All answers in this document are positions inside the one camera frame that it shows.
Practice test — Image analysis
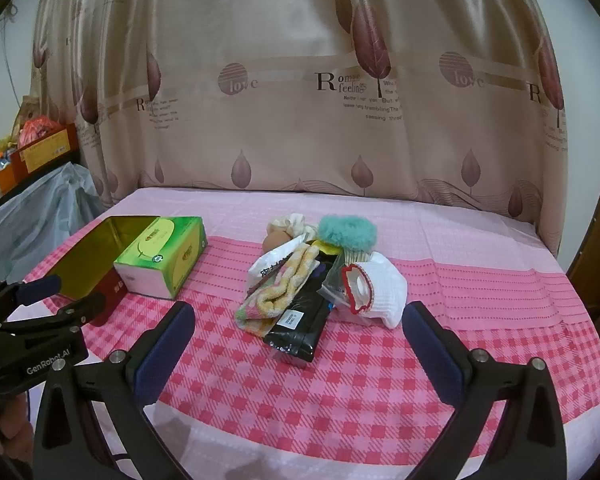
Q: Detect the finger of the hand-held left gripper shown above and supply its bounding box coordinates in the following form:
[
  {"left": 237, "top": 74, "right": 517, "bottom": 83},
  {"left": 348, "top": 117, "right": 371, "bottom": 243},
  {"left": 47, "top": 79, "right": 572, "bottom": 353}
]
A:
[
  {"left": 0, "top": 275, "right": 62, "bottom": 322},
  {"left": 0, "top": 292, "right": 106, "bottom": 341}
]

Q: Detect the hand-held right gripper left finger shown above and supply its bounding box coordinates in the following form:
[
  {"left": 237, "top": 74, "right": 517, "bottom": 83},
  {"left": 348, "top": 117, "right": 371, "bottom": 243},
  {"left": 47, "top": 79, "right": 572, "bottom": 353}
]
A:
[{"left": 32, "top": 301, "right": 197, "bottom": 480}]

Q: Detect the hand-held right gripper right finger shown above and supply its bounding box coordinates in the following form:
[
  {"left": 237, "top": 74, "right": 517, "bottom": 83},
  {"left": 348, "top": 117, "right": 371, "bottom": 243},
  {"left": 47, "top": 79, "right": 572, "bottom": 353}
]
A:
[{"left": 402, "top": 301, "right": 567, "bottom": 480}]

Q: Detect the gold tin box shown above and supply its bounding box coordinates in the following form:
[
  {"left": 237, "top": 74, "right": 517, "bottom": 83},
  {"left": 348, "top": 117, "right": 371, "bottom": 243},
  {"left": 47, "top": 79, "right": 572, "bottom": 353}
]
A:
[{"left": 42, "top": 216, "right": 162, "bottom": 327}]

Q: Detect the white sock red trim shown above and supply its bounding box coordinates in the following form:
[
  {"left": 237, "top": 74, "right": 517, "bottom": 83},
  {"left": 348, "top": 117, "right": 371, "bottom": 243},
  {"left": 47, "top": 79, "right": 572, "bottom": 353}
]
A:
[{"left": 341, "top": 251, "right": 410, "bottom": 330}]

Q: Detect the striped pastel towel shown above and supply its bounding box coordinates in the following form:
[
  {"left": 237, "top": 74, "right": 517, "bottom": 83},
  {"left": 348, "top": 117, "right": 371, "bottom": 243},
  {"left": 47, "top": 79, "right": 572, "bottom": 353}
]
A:
[{"left": 234, "top": 242, "right": 323, "bottom": 336}]

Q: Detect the white tissue packet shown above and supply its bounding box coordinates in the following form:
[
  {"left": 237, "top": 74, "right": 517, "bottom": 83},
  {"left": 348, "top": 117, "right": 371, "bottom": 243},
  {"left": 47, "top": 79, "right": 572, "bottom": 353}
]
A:
[{"left": 247, "top": 237, "right": 306, "bottom": 288}]

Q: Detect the teal fuzzy sock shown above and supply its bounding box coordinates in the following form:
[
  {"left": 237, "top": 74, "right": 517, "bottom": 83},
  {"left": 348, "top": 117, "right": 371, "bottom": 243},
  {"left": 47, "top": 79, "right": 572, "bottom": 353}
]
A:
[{"left": 318, "top": 213, "right": 378, "bottom": 252}]

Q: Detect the beige makeup sponge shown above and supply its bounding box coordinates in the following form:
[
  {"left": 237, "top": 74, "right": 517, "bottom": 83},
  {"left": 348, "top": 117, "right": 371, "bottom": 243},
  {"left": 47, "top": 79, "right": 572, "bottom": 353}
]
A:
[{"left": 261, "top": 232, "right": 288, "bottom": 256}]

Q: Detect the person's left hand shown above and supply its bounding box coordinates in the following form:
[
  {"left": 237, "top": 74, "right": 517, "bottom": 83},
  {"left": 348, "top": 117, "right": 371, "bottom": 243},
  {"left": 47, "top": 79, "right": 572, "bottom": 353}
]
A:
[{"left": 0, "top": 392, "right": 33, "bottom": 443}]

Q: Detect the pale blue plastic cover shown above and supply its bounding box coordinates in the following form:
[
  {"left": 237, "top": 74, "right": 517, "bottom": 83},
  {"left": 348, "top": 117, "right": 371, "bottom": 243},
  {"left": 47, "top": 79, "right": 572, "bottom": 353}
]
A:
[{"left": 0, "top": 162, "right": 106, "bottom": 286}]

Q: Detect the green tissue box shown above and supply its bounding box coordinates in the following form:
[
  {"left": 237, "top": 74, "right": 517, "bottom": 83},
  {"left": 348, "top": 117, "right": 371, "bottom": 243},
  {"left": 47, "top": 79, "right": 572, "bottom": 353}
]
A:
[{"left": 113, "top": 216, "right": 208, "bottom": 301}]

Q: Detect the red cardboard box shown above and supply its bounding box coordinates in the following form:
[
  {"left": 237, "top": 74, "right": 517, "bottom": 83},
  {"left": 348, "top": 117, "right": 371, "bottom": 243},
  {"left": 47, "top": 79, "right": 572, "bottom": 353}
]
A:
[{"left": 10, "top": 124, "right": 81, "bottom": 181}]

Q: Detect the black plastic packet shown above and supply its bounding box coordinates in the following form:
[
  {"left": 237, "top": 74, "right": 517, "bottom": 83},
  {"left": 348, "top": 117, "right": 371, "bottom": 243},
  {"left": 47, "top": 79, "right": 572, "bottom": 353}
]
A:
[{"left": 262, "top": 245, "right": 343, "bottom": 363}]

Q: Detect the pink checked bed sheet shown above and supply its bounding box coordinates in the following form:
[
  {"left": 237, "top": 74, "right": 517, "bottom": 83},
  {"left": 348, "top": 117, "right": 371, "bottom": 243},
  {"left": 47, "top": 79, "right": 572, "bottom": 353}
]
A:
[{"left": 0, "top": 186, "right": 600, "bottom": 480}]

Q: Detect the orange-red plastic bag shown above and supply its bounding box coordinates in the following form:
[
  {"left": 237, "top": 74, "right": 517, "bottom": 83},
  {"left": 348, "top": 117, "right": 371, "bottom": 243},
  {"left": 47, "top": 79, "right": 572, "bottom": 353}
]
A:
[{"left": 19, "top": 115, "right": 63, "bottom": 148}]

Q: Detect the cream satin scrunchie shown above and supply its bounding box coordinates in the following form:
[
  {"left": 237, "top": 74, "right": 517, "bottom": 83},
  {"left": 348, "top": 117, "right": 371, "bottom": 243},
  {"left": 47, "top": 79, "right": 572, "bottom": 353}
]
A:
[{"left": 266, "top": 213, "right": 318, "bottom": 241}]

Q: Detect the brown paper bag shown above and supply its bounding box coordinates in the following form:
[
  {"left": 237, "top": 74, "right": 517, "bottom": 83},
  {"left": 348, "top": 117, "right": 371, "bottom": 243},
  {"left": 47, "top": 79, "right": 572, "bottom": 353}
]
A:
[{"left": 17, "top": 94, "right": 43, "bottom": 121}]

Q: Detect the beige leaf print curtain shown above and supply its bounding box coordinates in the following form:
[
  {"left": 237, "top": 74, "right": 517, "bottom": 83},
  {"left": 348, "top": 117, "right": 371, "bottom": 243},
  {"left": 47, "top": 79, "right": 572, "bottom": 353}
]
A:
[{"left": 30, "top": 0, "right": 566, "bottom": 256}]

